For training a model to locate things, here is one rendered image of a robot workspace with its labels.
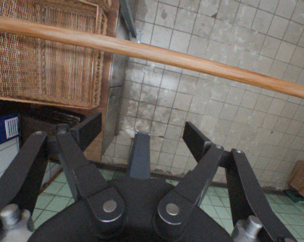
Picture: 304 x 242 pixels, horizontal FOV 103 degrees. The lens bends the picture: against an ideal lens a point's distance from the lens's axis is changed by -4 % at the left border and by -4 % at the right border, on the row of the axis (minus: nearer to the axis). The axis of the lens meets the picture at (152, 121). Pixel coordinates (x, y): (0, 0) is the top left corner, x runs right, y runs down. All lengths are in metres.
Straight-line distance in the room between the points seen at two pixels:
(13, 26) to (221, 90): 1.66
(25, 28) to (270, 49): 2.02
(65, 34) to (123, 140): 1.47
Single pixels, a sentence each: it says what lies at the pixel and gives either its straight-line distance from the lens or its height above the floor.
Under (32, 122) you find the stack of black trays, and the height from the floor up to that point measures 0.80.
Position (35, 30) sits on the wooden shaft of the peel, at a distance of 0.39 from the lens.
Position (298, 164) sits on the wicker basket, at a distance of 2.89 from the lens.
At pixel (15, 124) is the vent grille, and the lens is 1.17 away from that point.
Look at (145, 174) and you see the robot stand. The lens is 0.99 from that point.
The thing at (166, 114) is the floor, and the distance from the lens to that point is 1.57.
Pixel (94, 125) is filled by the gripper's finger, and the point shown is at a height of 1.34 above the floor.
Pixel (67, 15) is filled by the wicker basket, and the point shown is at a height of 0.59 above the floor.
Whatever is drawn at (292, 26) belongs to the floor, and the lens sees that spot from 2.24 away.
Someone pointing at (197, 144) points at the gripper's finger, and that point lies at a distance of 0.16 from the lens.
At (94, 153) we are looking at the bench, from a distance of 1.17.
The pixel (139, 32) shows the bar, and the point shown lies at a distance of 1.57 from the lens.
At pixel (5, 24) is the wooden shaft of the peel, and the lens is 0.43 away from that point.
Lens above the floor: 1.50
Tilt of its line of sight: 73 degrees down
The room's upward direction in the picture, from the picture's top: 175 degrees clockwise
